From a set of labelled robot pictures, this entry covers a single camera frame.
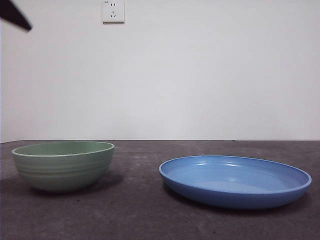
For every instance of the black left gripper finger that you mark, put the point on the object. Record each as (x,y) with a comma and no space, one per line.
(13,12)

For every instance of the green ribbed bowl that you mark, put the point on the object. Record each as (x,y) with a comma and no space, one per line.
(62,172)

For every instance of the blue plate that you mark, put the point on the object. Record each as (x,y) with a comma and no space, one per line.
(232,195)

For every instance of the white wall socket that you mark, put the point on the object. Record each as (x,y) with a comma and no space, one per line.
(113,11)

